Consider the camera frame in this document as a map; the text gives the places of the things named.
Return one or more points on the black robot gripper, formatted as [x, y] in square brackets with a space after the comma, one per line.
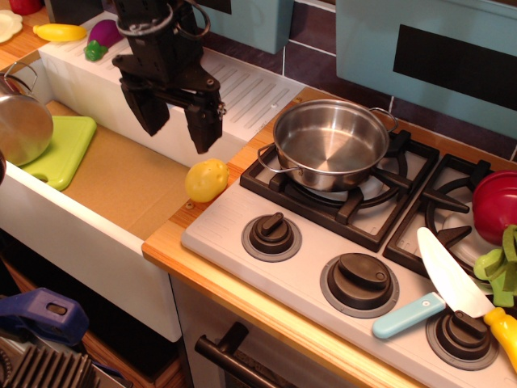
[165, 38]

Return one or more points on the yellow toy potato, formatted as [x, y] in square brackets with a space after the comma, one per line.
[206, 180]

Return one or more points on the steel pot at left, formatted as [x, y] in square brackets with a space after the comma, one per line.
[26, 124]

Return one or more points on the white toy sink basin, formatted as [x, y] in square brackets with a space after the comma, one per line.
[127, 185]

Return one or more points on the green plastic cutting board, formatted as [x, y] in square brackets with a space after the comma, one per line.
[58, 164]

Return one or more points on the purple toy eggplant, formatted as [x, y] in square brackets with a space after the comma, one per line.
[103, 36]

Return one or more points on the grey stove top panel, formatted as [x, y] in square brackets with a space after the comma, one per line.
[217, 236]

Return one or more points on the yellow toy squash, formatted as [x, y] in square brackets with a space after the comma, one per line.
[59, 32]

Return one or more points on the black left stove knob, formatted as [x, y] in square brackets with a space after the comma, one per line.
[271, 238]

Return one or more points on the black stove knob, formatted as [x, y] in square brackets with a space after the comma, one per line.
[271, 238]
[359, 285]
[461, 341]

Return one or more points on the red object top left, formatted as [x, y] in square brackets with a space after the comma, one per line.
[25, 7]

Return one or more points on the cream flower shaped plate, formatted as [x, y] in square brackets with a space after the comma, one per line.
[10, 25]

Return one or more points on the black left burner grate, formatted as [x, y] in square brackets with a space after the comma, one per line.
[364, 215]

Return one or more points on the black burner grate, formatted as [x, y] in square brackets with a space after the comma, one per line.
[364, 215]
[444, 206]

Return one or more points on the blue clamp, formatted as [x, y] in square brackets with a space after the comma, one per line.
[45, 314]

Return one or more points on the black middle stove knob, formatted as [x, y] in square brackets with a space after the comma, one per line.
[359, 285]

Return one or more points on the black right burner grate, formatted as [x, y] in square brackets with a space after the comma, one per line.
[444, 206]

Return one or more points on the black ribbed heat sink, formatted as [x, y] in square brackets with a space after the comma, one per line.
[42, 367]

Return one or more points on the red plastic bowl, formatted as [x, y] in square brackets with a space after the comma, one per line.
[494, 205]

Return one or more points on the green felt toy vegetable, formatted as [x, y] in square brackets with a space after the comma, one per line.
[498, 267]

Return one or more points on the black right stove knob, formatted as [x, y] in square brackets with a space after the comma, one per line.
[461, 341]

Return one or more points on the teal left wall cabinet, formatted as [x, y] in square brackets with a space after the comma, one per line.
[261, 24]

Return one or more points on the teal wall cabinet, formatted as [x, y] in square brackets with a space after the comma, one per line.
[453, 57]
[261, 24]

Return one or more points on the steel pan with handles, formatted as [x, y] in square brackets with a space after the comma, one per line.
[328, 145]

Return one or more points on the black oven door handle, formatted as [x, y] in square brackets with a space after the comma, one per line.
[222, 355]

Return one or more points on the teal right wall cabinet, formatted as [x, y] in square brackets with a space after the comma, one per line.
[453, 57]

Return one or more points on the white toy knife blue handle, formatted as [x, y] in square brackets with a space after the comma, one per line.
[452, 288]

